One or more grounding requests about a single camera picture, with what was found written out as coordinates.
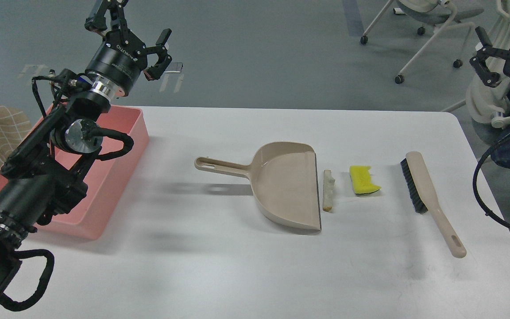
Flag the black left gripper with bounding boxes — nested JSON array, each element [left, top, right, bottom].
[[85, 0, 172, 88]]

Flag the beige hand brush black bristles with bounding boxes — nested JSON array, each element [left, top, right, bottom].
[[399, 151, 467, 258]]

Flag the yellow sponge piece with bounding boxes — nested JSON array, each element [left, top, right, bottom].
[[349, 165, 381, 195]]

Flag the white bread crust piece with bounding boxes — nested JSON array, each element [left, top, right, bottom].
[[322, 170, 336, 212]]

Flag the beige plastic dustpan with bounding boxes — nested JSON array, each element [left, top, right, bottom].
[[194, 141, 321, 232]]

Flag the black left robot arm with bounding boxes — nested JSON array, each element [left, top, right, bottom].
[[0, 0, 172, 312]]

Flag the grey office chair white legs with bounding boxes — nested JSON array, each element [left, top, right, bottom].
[[360, 0, 485, 85]]

